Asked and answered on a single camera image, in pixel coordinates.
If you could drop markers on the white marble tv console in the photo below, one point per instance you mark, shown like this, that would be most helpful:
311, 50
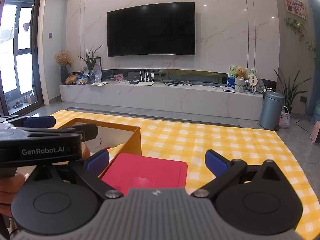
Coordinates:
193, 99

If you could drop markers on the orange white storage box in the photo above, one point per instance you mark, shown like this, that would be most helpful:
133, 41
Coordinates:
111, 135

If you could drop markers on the framed wall picture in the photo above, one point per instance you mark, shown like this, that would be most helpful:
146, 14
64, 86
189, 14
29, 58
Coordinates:
296, 7

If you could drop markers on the yellow microfiber cloth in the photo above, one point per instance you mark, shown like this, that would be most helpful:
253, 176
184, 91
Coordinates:
114, 151

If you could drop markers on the dried yellow flowers vase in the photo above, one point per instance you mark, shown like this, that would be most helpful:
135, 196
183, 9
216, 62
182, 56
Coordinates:
63, 59

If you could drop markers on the round paper fan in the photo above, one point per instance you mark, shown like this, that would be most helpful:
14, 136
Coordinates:
253, 81

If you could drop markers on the tall green floor plant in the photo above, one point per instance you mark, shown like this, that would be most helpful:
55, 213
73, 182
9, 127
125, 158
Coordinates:
290, 89

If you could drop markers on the brown flower sponge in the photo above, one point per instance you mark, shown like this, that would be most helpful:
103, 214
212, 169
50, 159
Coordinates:
85, 152

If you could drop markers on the green illustrated card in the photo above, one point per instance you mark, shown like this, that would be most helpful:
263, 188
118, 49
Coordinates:
232, 70

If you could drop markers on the yellow checkered tablecloth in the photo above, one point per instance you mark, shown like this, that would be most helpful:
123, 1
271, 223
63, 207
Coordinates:
188, 142

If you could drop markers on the teddy bear bouquet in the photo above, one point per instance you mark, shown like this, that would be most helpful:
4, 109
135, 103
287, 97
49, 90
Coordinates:
240, 80

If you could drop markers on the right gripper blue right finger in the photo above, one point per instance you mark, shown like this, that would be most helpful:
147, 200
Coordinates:
226, 173

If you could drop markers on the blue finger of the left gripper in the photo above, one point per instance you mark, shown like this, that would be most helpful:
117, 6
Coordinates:
34, 122
87, 131

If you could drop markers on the black wall television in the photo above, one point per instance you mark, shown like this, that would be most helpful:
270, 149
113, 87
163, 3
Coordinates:
152, 29

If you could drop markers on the pink space heater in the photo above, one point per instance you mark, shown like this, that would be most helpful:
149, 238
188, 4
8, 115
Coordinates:
315, 135

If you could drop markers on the white wifi router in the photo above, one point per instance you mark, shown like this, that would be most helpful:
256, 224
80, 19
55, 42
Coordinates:
146, 79

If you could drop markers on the blue water jug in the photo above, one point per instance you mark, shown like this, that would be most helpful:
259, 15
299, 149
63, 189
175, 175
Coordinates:
316, 115

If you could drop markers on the grey blue trash can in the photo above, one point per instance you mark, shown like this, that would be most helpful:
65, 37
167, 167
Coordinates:
271, 111

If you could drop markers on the hanging ivy plant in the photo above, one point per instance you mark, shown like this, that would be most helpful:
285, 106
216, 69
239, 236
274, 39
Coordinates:
298, 28

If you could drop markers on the red box lid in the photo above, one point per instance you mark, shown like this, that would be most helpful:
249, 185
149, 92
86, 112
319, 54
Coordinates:
129, 171

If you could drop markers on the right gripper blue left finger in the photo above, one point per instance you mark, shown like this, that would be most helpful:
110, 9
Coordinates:
86, 173

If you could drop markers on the pastel woven basket bag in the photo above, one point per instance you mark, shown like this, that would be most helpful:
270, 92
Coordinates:
284, 120

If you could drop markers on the green plant in glass vase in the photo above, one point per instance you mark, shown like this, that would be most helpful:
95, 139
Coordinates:
90, 60

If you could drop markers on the person left hand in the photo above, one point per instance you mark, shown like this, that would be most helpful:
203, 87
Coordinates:
9, 187

